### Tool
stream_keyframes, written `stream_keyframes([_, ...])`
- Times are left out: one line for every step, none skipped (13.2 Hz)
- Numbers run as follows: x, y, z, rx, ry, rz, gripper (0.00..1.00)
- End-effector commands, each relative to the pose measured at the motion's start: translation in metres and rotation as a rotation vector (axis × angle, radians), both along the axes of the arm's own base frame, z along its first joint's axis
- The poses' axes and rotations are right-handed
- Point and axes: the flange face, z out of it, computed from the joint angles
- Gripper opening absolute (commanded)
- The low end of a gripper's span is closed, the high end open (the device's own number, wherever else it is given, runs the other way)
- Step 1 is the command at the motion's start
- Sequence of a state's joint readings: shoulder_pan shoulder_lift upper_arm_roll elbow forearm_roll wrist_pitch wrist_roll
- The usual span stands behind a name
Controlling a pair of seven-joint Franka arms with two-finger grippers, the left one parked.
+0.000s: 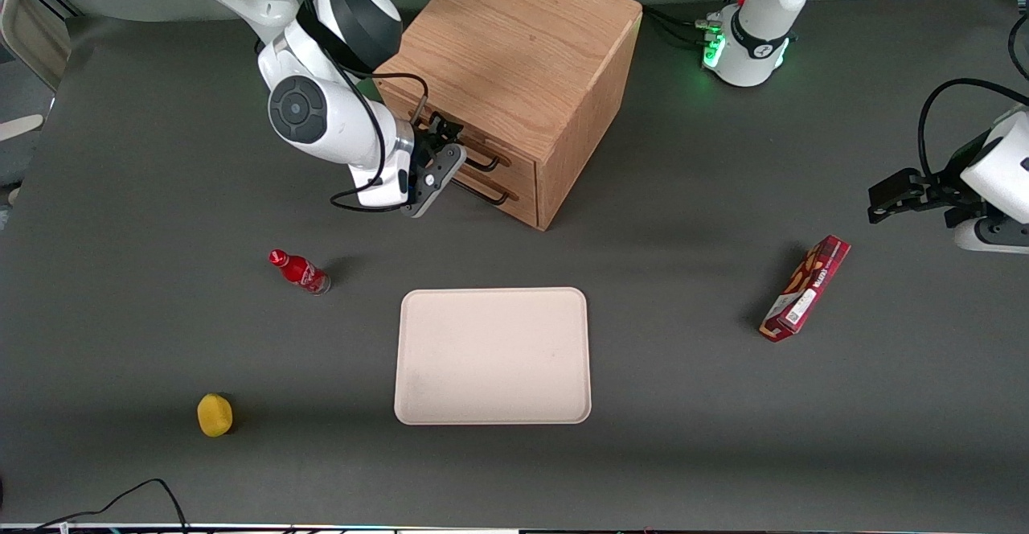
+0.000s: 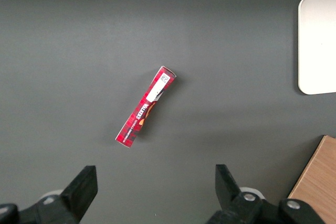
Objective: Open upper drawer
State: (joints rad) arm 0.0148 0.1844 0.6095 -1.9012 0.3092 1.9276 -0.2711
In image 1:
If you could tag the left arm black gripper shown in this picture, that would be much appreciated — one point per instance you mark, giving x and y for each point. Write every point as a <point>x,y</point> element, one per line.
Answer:
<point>945,190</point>

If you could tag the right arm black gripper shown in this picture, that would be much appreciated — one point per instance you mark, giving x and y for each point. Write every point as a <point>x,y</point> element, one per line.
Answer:
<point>427,148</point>

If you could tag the wooden drawer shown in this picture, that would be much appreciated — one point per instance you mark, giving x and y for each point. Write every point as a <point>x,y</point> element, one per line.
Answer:
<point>522,176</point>
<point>526,208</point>

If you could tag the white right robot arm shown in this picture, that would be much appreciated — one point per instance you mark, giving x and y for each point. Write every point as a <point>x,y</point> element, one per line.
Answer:
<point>338,124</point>

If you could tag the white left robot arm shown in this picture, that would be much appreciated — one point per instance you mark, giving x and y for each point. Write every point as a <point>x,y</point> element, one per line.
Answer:
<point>760,27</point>

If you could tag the oak wooden drawer cabinet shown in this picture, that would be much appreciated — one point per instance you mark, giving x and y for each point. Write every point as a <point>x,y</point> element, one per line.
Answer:
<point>514,43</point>

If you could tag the red snack box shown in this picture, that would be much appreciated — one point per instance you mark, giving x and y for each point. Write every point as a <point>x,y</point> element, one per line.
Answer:
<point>804,289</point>

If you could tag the small red soda bottle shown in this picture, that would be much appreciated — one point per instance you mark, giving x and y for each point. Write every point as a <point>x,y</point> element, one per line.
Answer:
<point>301,273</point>

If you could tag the beige rectangular tray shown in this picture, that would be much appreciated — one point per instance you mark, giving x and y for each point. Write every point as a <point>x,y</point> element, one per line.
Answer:
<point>490,357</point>

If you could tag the yellow round sponge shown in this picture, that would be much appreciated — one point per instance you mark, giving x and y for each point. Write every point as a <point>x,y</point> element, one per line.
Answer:
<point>215,415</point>

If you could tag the beige chair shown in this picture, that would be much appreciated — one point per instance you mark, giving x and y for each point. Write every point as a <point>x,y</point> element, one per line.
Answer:
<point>36,35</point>

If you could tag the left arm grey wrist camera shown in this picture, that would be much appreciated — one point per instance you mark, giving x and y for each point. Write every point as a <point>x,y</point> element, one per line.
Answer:
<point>989,236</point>

